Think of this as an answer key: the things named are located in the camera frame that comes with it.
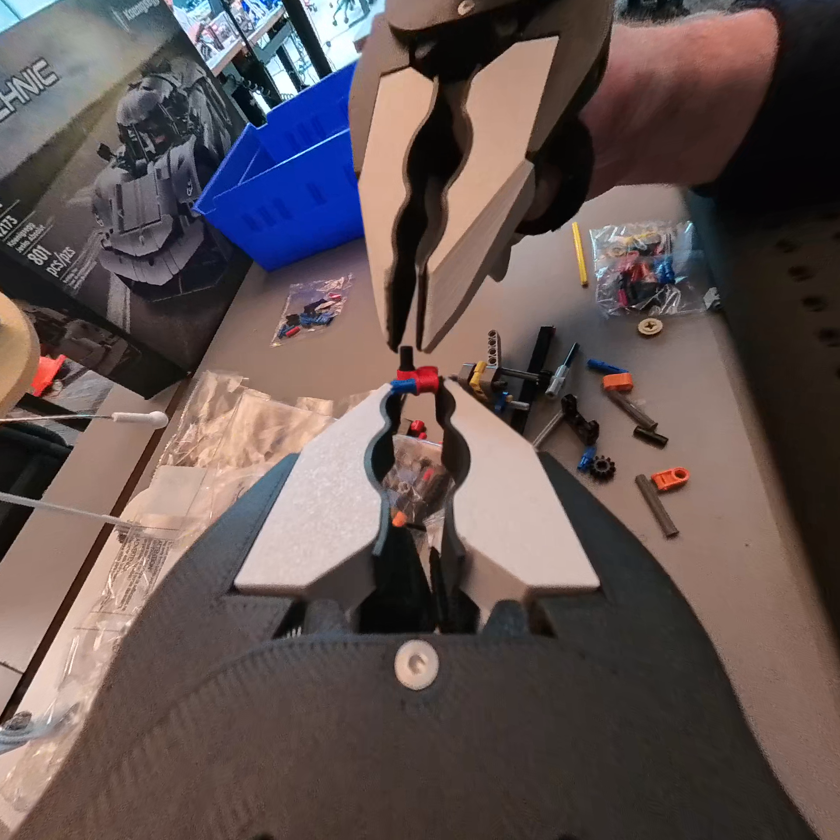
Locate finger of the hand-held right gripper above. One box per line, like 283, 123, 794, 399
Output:
415, 35, 560, 353
357, 67, 441, 352

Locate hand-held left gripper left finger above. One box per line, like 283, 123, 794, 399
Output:
234, 384, 401, 632

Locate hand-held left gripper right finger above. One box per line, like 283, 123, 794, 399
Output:
436, 379, 601, 636

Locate yellow grey lego assembly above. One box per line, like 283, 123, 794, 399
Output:
456, 328, 516, 414

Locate long black lego beam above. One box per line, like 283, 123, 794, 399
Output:
511, 325, 555, 434

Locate red lego connector black pin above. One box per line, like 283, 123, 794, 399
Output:
389, 344, 442, 398

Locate dark grey lego axle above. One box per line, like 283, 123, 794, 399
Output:
607, 390, 658, 432
634, 474, 680, 539

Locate small bag blue lego pieces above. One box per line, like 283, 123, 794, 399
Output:
271, 274, 353, 347

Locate bag red blue lego pieces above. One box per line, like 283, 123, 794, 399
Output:
588, 220, 713, 319

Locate dark printed lego box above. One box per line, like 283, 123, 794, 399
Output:
0, 0, 253, 398

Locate person's right hand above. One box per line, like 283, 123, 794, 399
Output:
576, 8, 783, 201

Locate blue plastic bin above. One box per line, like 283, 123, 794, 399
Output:
196, 62, 365, 273

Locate pile of clear plastic bags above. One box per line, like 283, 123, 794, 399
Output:
0, 371, 457, 756

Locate black metal pole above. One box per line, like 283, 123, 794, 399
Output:
282, 0, 332, 78

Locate dark perforated board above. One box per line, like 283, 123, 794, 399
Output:
686, 190, 840, 840

